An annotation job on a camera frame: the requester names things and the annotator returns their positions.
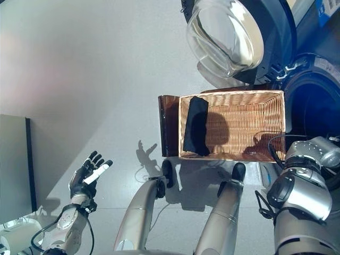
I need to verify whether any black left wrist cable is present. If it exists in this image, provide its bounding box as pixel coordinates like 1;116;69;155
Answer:
31;215;95;255

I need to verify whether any grey panel with dark edge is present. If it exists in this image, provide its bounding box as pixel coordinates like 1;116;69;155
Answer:
0;114;38;225

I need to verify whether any silver robot right leg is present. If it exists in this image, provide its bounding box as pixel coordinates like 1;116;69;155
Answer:
195;179;245;255

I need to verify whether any round glass washer door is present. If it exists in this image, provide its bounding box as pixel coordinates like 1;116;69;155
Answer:
180;0;297;86

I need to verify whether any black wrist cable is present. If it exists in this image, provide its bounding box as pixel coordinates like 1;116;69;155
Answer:
267;134;309;168
31;215;95;255

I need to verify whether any rectangular wicker basket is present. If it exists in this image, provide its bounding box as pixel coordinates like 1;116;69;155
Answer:
178;89;287;163

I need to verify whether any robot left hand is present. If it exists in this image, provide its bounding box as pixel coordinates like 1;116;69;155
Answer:
69;150;114;199

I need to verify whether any blue white energy sticker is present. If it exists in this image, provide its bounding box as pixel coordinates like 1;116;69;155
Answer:
317;0;340;28

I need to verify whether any black robot foot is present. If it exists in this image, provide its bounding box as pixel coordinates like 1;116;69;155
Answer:
232;162;247;184
161;160;174;188

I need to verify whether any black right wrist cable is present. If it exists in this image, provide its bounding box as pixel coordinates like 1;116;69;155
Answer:
267;134;309;168

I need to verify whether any white floor cable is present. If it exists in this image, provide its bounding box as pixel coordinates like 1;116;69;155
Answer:
134;166;151;183

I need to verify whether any black robot right foot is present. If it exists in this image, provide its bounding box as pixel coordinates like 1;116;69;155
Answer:
232;162;247;184

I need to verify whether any white rounded object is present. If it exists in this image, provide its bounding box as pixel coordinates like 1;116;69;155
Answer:
0;217;44;255

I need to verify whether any black robot left foot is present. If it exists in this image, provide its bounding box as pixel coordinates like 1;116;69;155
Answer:
161;160;174;188

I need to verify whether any black folded garment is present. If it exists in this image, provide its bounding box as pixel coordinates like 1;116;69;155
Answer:
182;96;211;157

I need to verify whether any dark grey washing machine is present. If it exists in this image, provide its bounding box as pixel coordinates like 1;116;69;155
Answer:
265;0;340;194

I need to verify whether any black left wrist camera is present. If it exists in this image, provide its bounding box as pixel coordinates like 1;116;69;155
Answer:
84;200;98;213

